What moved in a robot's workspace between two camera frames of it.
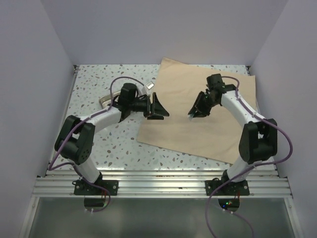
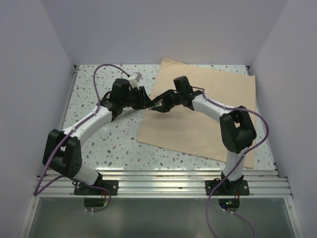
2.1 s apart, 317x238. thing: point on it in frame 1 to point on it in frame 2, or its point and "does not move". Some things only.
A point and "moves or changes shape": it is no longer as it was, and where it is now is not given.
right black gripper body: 212,103 to 174,99
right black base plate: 232,188 does not move
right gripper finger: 200,99 to 168,92
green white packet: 190,116 moves or changes shape
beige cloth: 215,135 does not move
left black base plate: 81,188 does not move
